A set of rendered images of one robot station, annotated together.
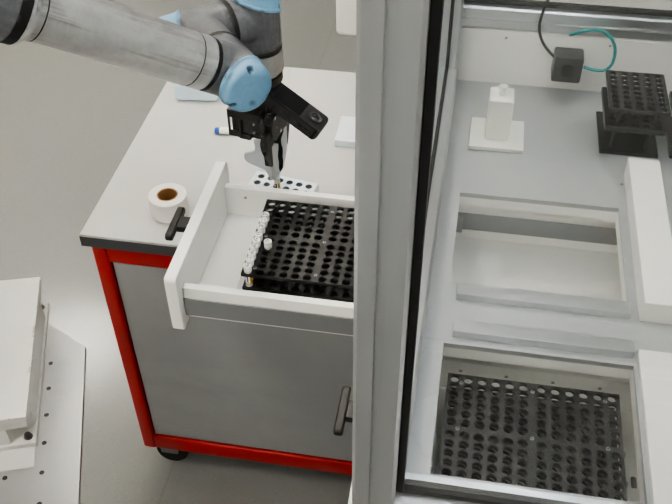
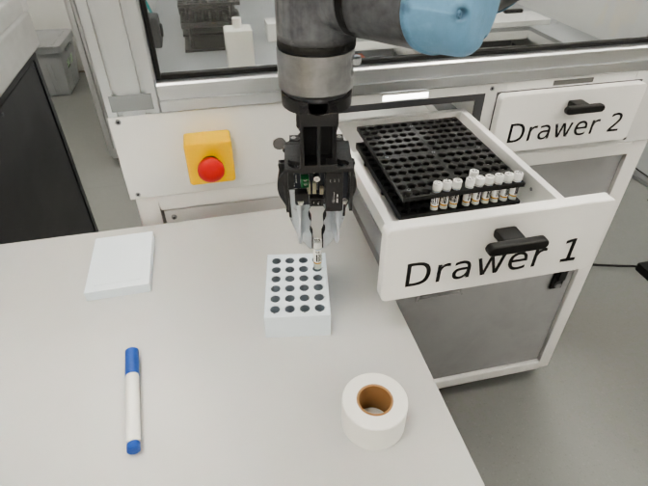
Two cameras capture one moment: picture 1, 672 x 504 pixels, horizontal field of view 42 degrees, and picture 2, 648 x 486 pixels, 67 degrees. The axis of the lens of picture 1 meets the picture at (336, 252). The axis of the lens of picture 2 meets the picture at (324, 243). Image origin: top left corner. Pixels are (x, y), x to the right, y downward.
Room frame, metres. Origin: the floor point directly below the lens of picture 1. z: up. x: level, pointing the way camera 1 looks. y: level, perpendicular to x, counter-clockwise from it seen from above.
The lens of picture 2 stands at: (1.42, 0.57, 1.25)
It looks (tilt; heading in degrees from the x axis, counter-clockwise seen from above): 38 degrees down; 247
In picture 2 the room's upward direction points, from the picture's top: straight up
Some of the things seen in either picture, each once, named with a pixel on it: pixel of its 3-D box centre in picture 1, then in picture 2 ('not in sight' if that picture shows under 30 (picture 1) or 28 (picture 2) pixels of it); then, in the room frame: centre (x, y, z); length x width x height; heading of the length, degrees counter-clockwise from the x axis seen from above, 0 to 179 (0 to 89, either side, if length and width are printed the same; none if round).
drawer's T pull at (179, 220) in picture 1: (182, 224); (511, 239); (1.05, 0.24, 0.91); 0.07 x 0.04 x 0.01; 170
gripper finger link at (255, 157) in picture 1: (260, 160); (333, 225); (1.22, 0.13, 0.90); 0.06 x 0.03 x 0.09; 70
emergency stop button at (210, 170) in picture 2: not in sight; (210, 168); (1.32, -0.11, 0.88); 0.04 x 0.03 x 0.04; 170
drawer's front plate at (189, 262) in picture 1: (201, 241); (494, 247); (1.05, 0.22, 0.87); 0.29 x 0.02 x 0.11; 170
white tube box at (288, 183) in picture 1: (279, 198); (297, 292); (1.27, 0.10, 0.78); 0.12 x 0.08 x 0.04; 70
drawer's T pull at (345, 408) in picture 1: (351, 411); (580, 106); (0.68, -0.02, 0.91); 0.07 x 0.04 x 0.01; 170
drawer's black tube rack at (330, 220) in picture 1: (324, 257); (430, 170); (1.01, 0.02, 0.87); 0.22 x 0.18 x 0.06; 80
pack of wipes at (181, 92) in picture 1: (202, 74); not in sight; (1.69, 0.29, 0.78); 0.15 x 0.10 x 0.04; 175
